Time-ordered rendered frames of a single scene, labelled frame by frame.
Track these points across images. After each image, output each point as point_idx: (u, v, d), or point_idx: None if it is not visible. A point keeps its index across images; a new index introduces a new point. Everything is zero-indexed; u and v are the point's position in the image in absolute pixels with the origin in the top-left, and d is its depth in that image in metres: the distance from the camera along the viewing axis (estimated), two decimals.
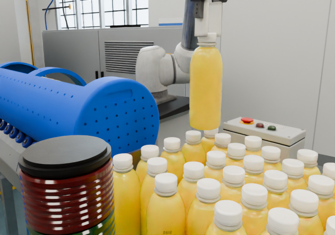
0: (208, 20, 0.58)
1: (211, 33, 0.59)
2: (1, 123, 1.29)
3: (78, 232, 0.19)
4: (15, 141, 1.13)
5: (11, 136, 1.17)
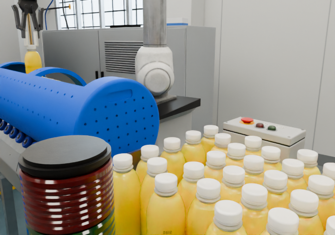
0: (27, 39, 1.28)
1: (31, 45, 1.29)
2: (1, 123, 1.29)
3: (78, 232, 0.19)
4: (15, 141, 1.13)
5: (11, 136, 1.17)
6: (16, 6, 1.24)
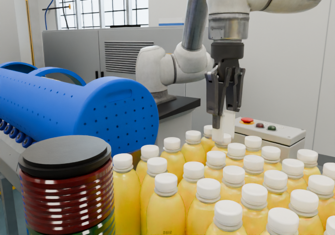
0: (224, 130, 0.69)
1: None
2: (1, 123, 1.29)
3: (78, 232, 0.19)
4: (15, 141, 1.13)
5: (11, 136, 1.17)
6: (215, 73, 0.64)
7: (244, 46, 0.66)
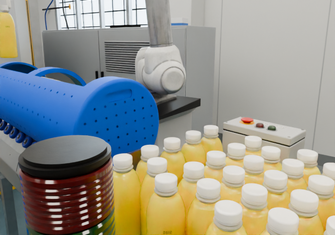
0: None
1: None
2: (1, 123, 1.29)
3: (78, 232, 0.19)
4: (15, 141, 1.13)
5: (11, 136, 1.17)
6: None
7: None
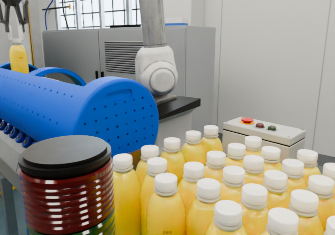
0: (11, 33, 1.24)
1: None
2: (1, 123, 1.29)
3: (78, 232, 0.19)
4: (15, 141, 1.13)
5: (11, 136, 1.17)
6: None
7: None
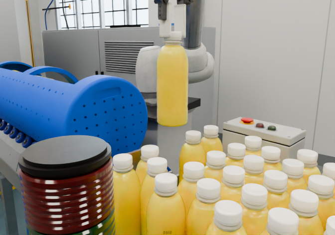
0: (171, 22, 0.60)
1: None
2: (0, 126, 1.28)
3: (78, 232, 0.19)
4: (22, 134, 1.12)
5: (15, 127, 1.19)
6: None
7: None
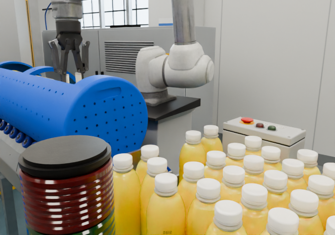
0: None
1: None
2: (0, 126, 1.28)
3: (78, 232, 0.19)
4: (22, 134, 1.12)
5: (15, 127, 1.19)
6: (55, 42, 0.89)
7: (79, 23, 0.90)
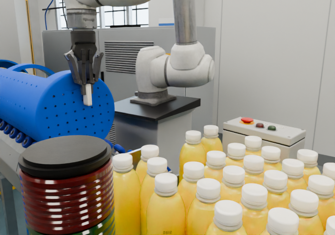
0: (85, 95, 0.96)
1: None
2: (2, 124, 1.28)
3: (78, 232, 0.19)
4: (18, 133, 1.14)
5: (9, 133, 1.19)
6: (96, 53, 0.95)
7: None
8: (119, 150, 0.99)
